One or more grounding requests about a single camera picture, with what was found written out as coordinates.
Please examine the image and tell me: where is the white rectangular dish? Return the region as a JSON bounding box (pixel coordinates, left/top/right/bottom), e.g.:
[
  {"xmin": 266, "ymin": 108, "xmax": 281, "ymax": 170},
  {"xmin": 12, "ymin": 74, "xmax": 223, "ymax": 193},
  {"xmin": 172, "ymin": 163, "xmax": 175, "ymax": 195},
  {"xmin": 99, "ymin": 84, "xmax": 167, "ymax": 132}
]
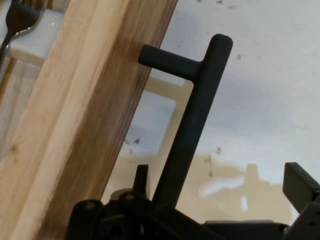
[{"xmin": 0, "ymin": 7, "xmax": 66, "ymax": 67}]

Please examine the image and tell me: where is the silver metal fork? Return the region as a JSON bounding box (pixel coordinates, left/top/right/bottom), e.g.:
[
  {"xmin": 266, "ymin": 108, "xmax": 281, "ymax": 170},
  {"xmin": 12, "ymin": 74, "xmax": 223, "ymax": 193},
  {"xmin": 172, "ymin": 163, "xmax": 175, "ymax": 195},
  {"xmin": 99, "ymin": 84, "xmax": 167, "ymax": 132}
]
[{"xmin": 0, "ymin": 0, "xmax": 50, "ymax": 73}]

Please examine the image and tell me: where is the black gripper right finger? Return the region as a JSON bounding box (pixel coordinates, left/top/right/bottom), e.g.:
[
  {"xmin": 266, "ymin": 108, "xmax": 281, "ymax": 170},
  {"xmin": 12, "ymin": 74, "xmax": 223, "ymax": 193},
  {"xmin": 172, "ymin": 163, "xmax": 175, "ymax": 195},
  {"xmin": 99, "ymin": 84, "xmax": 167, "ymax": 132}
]
[{"xmin": 282, "ymin": 161, "xmax": 320, "ymax": 240}]

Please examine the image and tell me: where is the light wooden drawer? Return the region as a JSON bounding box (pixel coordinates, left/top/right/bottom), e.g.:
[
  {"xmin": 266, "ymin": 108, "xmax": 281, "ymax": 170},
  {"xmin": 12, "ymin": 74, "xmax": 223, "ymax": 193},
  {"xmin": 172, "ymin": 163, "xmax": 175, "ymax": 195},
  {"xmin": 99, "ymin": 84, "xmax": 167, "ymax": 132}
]
[{"xmin": 0, "ymin": 0, "xmax": 234, "ymax": 240}]

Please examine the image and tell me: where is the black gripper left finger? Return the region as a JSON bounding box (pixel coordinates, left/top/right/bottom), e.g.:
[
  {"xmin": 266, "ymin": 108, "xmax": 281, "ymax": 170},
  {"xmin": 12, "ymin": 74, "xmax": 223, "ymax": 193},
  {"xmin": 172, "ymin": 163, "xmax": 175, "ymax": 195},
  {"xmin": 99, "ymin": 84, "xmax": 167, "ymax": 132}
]
[{"xmin": 66, "ymin": 164, "xmax": 221, "ymax": 240}]

